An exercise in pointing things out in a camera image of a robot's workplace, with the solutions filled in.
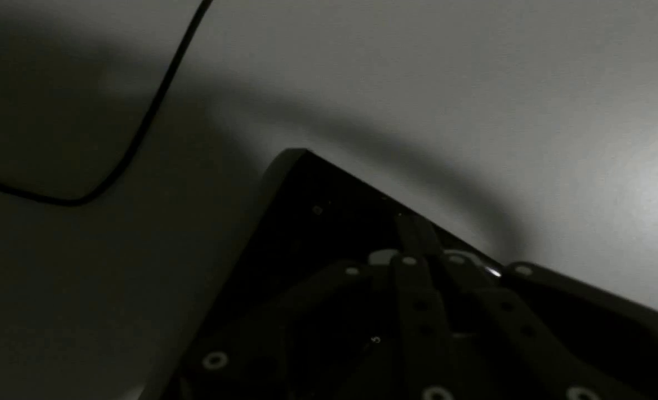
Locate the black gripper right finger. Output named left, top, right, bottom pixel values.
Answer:
left=423, top=221, right=658, bottom=400

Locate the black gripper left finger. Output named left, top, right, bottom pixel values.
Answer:
left=171, top=211, right=453, bottom=400

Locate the black keyboard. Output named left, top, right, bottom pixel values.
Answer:
left=159, top=147, right=511, bottom=400

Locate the thin black cable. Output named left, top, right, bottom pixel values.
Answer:
left=0, top=0, right=219, bottom=209

